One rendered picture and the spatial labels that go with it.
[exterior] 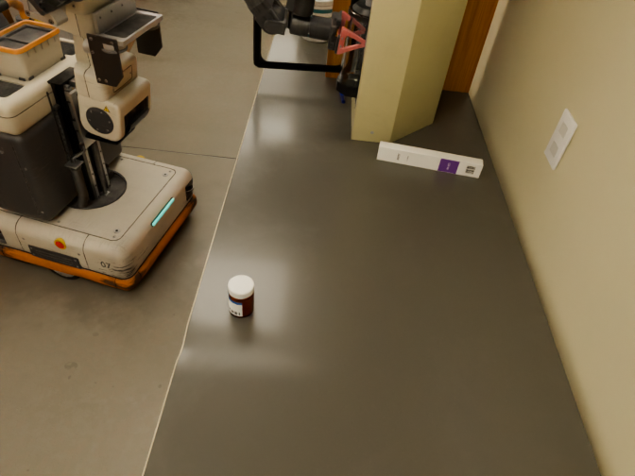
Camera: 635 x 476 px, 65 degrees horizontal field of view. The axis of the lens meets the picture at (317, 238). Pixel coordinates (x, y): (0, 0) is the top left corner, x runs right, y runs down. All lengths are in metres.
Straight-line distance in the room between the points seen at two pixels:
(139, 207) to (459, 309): 1.54
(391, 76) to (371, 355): 0.73
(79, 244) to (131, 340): 0.43
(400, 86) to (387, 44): 0.12
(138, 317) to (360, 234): 1.27
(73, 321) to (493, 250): 1.65
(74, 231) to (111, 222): 0.14
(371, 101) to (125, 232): 1.18
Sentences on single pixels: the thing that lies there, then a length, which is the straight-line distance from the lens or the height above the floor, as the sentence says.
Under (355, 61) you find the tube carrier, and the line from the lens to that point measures 1.44.
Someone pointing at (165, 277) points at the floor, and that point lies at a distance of 2.30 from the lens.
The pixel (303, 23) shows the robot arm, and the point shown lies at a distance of 1.42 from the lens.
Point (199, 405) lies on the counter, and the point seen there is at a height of 0.94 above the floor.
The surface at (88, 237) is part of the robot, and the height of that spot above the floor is 0.28.
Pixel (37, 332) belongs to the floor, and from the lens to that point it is 2.25.
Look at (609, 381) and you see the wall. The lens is 0.99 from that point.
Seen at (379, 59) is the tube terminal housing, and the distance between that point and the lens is 1.33.
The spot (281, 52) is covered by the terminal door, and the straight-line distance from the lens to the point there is 1.64.
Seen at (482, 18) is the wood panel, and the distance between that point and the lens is 1.73.
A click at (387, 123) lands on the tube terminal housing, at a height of 1.00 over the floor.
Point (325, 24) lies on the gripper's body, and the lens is 1.43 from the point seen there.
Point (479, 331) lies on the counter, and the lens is 1.02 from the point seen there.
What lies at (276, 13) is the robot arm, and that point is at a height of 1.22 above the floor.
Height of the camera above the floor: 1.70
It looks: 44 degrees down
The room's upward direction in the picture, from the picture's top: 7 degrees clockwise
